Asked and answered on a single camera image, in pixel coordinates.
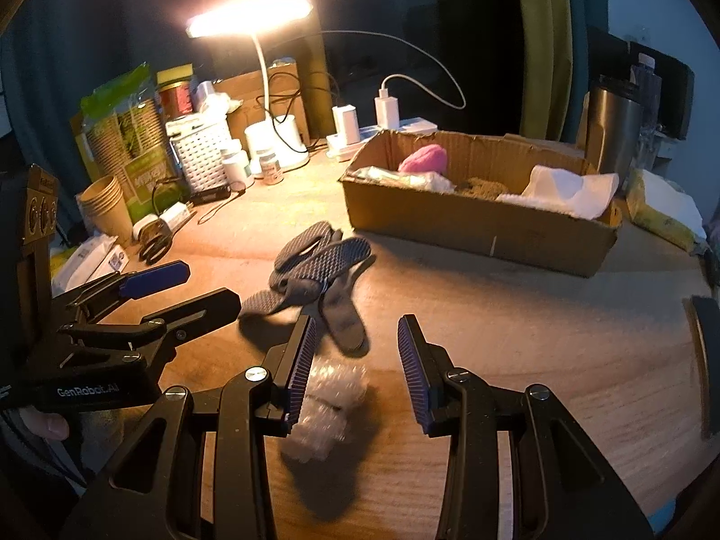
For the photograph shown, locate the white desk lamp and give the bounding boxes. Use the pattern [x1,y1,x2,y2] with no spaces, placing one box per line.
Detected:
[185,0,314,174]

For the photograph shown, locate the black flashlight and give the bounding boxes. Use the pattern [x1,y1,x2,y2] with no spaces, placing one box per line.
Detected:
[190,184,233,205]

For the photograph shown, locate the brown knitted cloth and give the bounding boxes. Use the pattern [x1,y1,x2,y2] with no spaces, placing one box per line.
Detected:
[454,176,513,202]

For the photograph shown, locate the cardboard box behind lamp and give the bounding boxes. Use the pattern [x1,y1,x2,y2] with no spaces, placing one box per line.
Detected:
[216,62,310,141]

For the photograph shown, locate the person's left hand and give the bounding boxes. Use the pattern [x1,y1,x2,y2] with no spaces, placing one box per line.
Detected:
[19,406,69,441]

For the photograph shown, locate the white charging cable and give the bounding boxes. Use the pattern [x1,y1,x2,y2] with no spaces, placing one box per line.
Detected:
[315,30,467,110]

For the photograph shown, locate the green bag of paper cups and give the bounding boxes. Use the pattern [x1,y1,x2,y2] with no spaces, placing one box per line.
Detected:
[70,64,181,223]

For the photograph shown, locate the red jar yellow lid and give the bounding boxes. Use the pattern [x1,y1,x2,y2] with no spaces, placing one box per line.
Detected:
[156,67,195,122]

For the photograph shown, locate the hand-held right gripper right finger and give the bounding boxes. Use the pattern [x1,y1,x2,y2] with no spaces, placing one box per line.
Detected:
[396,314,656,540]

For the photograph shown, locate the steel tumbler black lid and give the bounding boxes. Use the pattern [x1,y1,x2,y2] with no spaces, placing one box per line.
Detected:
[585,74,645,176]

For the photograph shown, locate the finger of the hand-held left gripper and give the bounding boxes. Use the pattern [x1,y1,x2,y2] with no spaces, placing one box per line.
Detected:
[52,260,191,323]
[58,288,242,375]

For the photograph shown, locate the small brown bottle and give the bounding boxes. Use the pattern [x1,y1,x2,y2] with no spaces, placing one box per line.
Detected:
[260,149,284,185]

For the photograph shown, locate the white crumpled plastic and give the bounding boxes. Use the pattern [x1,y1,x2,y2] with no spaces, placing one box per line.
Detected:
[194,81,243,119]

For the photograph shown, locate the white pill bottle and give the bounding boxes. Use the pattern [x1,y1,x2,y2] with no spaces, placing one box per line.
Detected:
[221,140,254,189]

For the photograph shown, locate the clear plastic water bottle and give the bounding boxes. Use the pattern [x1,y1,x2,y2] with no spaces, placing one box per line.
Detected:
[630,52,662,141]

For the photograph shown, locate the dark flat object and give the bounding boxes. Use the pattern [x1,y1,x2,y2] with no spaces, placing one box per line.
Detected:
[683,294,718,441]

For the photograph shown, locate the yellow tissue pack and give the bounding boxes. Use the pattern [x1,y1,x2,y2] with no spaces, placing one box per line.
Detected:
[625,167,707,253]

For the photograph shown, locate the brown cardboard box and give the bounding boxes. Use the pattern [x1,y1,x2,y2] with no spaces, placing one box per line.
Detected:
[337,129,624,278]

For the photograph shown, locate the pink sponge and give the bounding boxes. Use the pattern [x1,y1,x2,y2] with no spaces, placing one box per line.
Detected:
[398,144,449,175]

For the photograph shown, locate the white tissue pack green print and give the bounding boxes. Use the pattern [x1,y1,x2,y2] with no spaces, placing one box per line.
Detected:
[351,164,458,193]

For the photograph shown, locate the white power strip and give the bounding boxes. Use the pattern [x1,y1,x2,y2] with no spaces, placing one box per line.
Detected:
[326,117,438,161]

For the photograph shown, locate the white wipes packet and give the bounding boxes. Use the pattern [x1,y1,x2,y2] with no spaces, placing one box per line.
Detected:
[52,234,130,288]

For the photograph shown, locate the white woven basket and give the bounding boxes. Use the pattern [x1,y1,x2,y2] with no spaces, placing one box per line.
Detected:
[167,114,234,195]

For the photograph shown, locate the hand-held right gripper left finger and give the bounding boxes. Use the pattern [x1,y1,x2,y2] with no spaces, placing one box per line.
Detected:
[59,315,317,540]

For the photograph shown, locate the white charger plug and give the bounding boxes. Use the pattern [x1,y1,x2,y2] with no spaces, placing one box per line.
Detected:
[332,104,361,145]
[375,88,401,128]

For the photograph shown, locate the black scissors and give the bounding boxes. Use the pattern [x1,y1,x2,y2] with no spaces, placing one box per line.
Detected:
[136,219,175,265]

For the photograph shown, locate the grey knitted sock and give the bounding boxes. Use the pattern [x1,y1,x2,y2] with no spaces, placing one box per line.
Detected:
[239,289,299,330]
[274,220,344,271]
[318,287,370,356]
[281,238,377,302]

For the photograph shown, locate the white cloth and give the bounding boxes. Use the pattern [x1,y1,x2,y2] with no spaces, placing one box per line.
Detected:
[498,164,620,220]

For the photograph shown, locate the clear bubble wrap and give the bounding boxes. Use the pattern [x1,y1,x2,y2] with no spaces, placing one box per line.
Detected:
[278,363,369,465]

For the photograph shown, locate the stack of brown paper cups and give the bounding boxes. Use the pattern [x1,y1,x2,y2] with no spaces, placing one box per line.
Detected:
[76,175,133,244]

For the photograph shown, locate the black monitor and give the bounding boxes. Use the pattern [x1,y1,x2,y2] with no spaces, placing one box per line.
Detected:
[585,28,695,141]

